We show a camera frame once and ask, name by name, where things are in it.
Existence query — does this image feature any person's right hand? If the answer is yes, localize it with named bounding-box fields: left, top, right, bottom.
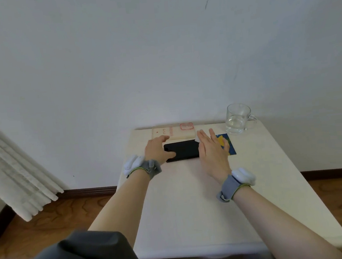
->
left=195, top=127, right=233, bottom=186

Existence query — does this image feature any person's left hand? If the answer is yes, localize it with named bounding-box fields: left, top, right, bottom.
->
left=143, top=134, right=178, bottom=167

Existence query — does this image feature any black smartphone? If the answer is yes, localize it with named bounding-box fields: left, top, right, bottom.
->
left=162, top=139, right=203, bottom=163

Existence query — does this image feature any glass mug with water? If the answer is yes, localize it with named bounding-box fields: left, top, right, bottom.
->
left=223, top=101, right=259, bottom=135

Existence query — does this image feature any person's left forearm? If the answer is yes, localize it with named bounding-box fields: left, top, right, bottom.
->
left=83, top=169, right=156, bottom=252

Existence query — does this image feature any white tracker grey wrist strap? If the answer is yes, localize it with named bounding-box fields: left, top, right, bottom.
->
left=214, top=166, right=258, bottom=204
left=122, top=152, right=163, bottom=182

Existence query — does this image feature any clear phone case red print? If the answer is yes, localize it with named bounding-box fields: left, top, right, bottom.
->
left=150, top=122, right=197, bottom=143

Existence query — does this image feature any white curtain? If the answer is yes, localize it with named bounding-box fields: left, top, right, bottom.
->
left=0, top=107, right=67, bottom=224

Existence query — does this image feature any blue card yellow star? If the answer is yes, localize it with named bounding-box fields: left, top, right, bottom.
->
left=215, top=133, right=237, bottom=157

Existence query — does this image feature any person's right forearm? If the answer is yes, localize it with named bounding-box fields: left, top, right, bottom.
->
left=232, top=178, right=342, bottom=259

